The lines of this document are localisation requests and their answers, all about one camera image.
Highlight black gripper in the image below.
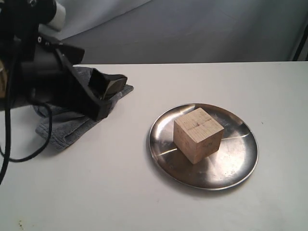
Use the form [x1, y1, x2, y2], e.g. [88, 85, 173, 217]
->
[0, 0, 111, 121]

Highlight grey fleece towel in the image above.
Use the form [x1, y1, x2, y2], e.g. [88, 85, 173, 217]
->
[33, 66, 134, 152]

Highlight wooden cube block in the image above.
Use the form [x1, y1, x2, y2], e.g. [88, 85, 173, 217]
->
[173, 108, 224, 164]

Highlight grey backdrop cloth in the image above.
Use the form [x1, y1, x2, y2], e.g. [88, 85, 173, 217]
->
[40, 0, 308, 64]

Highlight round steel plate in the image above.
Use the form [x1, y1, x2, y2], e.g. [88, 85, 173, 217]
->
[148, 103, 259, 191]

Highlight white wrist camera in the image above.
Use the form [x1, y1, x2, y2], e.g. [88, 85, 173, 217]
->
[45, 0, 66, 32]

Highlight black cable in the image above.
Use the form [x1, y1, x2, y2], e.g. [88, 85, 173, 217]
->
[0, 7, 53, 186]

